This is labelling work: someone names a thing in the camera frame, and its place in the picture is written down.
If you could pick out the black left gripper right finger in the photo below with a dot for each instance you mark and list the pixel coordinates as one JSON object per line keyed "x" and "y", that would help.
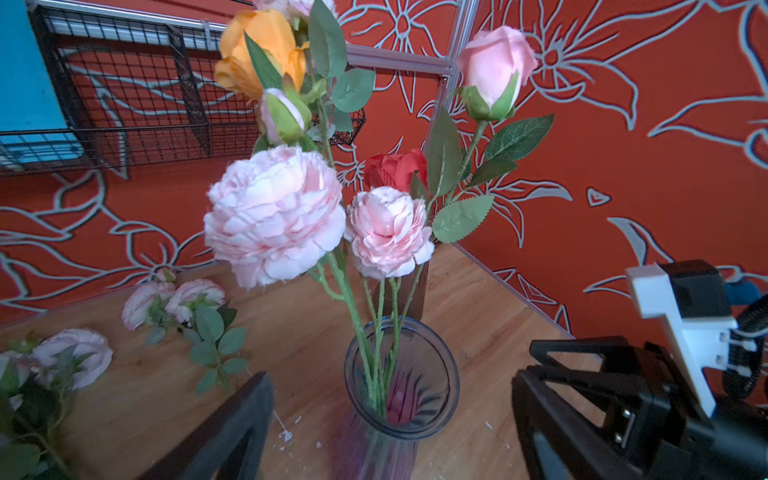
{"x": 556, "y": 440}

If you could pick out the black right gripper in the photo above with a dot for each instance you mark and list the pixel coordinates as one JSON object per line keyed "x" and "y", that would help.
{"x": 659, "y": 427}

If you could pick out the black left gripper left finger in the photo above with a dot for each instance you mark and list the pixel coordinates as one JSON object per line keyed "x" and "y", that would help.
{"x": 229, "y": 444}

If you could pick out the purple glass vase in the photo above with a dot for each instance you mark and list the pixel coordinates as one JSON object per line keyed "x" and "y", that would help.
{"x": 422, "y": 397}

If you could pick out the brown glass vase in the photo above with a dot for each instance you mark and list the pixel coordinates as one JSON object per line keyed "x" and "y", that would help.
{"x": 412, "y": 293}

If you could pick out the small red rose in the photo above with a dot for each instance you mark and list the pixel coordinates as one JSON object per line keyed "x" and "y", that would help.
{"x": 395, "y": 170}

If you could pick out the orange yellow rose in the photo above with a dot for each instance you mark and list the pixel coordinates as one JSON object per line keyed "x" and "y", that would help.
{"x": 259, "y": 49}

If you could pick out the pink rose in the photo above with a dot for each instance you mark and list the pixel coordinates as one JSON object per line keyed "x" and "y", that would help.
{"x": 494, "y": 65}

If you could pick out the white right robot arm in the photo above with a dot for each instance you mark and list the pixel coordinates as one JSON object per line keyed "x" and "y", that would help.
{"x": 601, "y": 408}

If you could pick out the light blue box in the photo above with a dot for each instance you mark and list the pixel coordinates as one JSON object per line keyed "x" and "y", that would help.
{"x": 33, "y": 127}

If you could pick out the black wire basket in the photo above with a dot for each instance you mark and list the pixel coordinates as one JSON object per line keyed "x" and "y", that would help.
{"x": 137, "y": 88}

